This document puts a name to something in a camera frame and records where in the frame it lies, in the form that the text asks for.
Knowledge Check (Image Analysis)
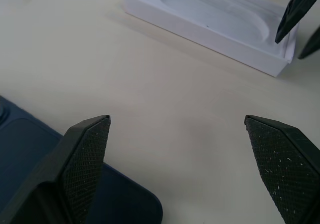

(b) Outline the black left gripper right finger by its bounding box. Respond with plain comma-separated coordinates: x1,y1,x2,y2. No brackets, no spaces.
244,115,320,224

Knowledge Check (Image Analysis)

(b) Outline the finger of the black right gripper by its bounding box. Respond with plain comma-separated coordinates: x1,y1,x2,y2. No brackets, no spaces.
274,0,320,44
297,26,320,60

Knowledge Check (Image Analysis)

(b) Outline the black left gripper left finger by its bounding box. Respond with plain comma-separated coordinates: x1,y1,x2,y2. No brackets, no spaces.
0,114,112,224

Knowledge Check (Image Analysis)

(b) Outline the white phone box base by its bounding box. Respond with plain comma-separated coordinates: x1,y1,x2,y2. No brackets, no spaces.
123,0,300,78

